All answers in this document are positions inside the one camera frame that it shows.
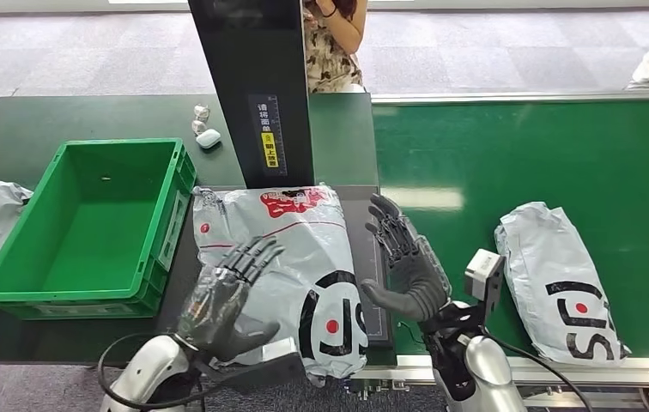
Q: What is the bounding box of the green plastic crate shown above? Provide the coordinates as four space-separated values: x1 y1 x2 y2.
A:
0 137 197 321

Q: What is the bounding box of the green conveyor belt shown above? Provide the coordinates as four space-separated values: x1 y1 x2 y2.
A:
371 99 649 361

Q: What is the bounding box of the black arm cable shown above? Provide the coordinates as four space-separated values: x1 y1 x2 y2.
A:
482 328 597 412
96 331 230 412

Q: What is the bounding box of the grey package with red print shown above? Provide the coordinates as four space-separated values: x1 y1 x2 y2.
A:
191 182 371 389

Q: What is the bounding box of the dark green table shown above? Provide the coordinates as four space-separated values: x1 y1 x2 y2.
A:
0 92 398 367

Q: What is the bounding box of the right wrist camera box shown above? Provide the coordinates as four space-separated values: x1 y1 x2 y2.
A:
463 248 507 321

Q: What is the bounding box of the black scanner column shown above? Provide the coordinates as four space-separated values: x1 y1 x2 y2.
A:
186 0 316 191

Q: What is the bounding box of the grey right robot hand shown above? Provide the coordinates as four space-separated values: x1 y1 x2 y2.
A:
360 193 454 324

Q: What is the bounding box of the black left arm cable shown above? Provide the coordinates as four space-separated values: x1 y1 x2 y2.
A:
96 331 230 412

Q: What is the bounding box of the grey package with black letters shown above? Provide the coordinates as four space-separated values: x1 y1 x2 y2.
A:
493 201 632 367

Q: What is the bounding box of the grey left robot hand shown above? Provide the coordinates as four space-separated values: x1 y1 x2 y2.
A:
175 235 287 364

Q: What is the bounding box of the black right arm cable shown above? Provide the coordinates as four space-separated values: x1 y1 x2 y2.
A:
482 328 597 412

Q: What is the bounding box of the black scanner base plate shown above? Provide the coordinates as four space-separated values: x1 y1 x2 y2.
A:
159 184 397 349

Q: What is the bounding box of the white earbuds case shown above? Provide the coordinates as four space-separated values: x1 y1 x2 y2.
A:
194 128 223 151

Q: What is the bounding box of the yellow warning label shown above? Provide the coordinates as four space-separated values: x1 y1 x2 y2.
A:
260 131 281 169

